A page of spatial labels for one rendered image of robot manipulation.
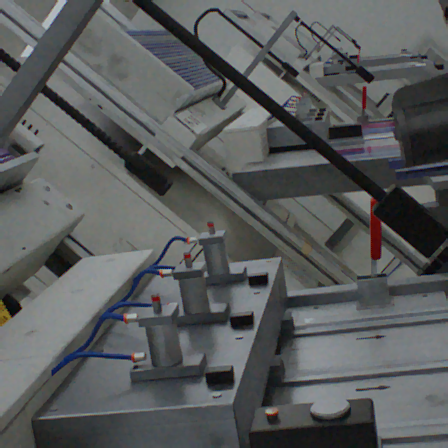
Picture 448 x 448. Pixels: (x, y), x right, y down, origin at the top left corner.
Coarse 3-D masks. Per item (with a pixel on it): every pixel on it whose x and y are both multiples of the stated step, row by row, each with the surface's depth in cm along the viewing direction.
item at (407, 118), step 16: (432, 80) 71; (400, 96) 71; (416, 96) 71; (432, 96) 71; (400, 112) 71; (416, 112) 70; (432, 112) 70; (400, 128) 70; (416, 128) 70; (432, 128) 70; (400, 144) 74; (416, 144) 70; (432, 144) 70; (416, 160) 71; (432, 160) 72
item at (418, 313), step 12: (372, 312) 78; (384, 312) 77; (396, 312) 77; (408, 312) 76; (420, 312) 76; (432, 312) 76; (444, 312) 76; (312, 324) 78; (324, 324) 78; (336, 324) 77; (348, 324) 77; (360, 324) 77; (372, 324) 77
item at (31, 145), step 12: (12, 132) 88; (24, 132) 89; (12, 144) 91; (24, 144) 88; (36, 144) 88; (24, 156) 85; (36, 156) 87; (0, 168) 79; (12, 168) 81; (24, 168) 86; (0, 180) 80; (12, 180) 85; (0, 192) 84
